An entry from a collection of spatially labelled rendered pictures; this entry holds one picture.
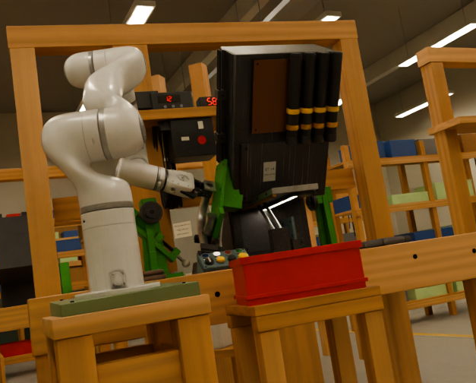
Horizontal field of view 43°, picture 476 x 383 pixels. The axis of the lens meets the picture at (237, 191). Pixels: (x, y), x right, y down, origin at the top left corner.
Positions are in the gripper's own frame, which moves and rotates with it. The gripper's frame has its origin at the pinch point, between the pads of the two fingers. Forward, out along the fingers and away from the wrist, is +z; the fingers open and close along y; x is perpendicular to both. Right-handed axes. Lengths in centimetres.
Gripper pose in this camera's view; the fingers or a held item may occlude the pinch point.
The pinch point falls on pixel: (206, 190)
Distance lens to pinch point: 211.7
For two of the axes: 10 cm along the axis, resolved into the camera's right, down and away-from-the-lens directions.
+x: -3.4, 7.9, 5.0
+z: 9.3, 2.2, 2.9
